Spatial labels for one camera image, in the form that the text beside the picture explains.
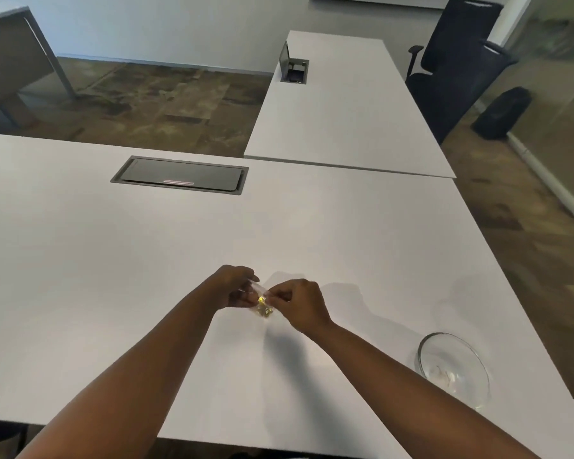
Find grey desk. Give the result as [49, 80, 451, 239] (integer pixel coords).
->
[0, 6, 77, 132]

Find grey closed table cable box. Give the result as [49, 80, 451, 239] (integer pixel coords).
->
[110, 156, 249, 196]

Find person's right forearm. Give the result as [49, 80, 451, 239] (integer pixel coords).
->
[306, 321, 542, 459]

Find white table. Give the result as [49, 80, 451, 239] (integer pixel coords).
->
[0, 133, 574, 459]
[244, 30, 456, 179]

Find small clear plastic bag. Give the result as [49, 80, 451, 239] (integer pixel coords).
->
[247, 282, 277, 320]

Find black bag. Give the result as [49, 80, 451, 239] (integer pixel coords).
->
[472, 87, 532, 140]

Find grey open table cable box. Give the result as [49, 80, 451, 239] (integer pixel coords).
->
[278, 40, 310, 85]

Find black mesh office chair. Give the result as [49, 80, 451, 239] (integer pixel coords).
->
[407, 41, 519, 145]
[406, 0, 504, 93]

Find person's left hand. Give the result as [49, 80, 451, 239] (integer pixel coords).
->
[204, 265, 261, 310]

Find person's right hand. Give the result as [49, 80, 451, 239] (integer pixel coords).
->
[265, 279, 335, 334]

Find clear glass bowl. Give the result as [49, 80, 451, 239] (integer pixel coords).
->
[415, 332, 491, 411]

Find person's left forearm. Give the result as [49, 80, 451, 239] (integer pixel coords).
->
[15, 288, 219, 459]

